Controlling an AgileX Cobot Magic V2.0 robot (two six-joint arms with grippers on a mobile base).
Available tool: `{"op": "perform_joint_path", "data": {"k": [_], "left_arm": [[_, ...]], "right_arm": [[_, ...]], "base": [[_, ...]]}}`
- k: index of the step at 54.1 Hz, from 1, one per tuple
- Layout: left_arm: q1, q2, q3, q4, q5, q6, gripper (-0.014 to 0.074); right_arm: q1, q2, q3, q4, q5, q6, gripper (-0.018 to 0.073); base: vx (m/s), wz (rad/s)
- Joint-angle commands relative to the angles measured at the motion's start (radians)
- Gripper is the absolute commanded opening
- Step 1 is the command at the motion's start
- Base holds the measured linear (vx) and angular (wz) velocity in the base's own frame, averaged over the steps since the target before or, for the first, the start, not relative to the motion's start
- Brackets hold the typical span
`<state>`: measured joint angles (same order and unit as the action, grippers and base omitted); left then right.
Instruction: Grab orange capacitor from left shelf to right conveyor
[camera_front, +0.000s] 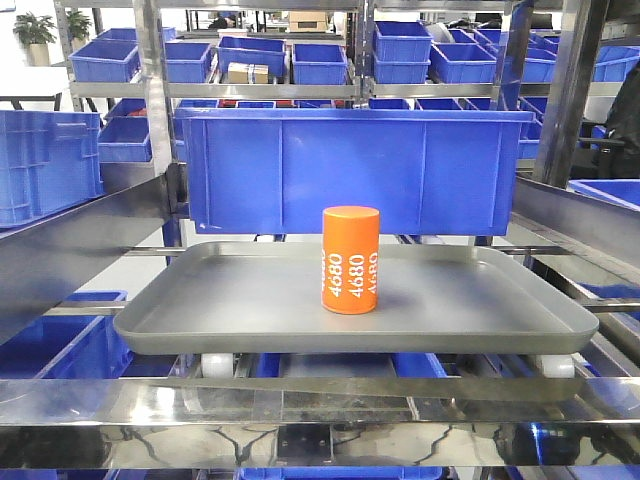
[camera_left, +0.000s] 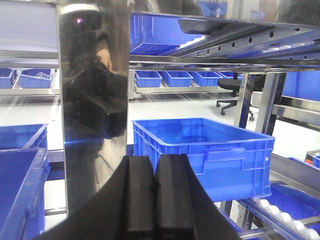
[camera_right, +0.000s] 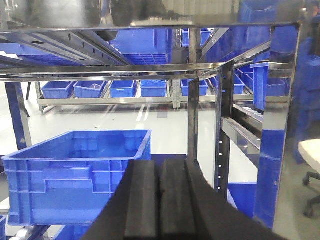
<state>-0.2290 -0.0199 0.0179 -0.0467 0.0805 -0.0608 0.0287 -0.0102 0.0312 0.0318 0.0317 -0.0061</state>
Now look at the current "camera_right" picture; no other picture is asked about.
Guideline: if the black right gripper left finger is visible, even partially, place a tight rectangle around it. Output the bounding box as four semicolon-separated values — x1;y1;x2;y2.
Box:
82;160;159;240

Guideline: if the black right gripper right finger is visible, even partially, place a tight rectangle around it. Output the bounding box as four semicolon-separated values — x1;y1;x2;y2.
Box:
159;159;282;240

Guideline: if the large blue plastic crate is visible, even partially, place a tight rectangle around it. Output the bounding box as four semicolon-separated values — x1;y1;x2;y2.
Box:
2;129;152;226

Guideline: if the blue bin row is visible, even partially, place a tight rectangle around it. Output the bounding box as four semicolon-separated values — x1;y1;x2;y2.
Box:
110;80;137;98
140;80;167;98
73;81;107;99
180;79;208;97
41;81;75;99

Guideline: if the white office chair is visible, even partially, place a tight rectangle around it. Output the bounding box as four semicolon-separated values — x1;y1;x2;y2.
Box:
297;138;320;218

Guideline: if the steel shelf rack frame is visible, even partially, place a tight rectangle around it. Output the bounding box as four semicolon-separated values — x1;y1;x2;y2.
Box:
0;21;301;230

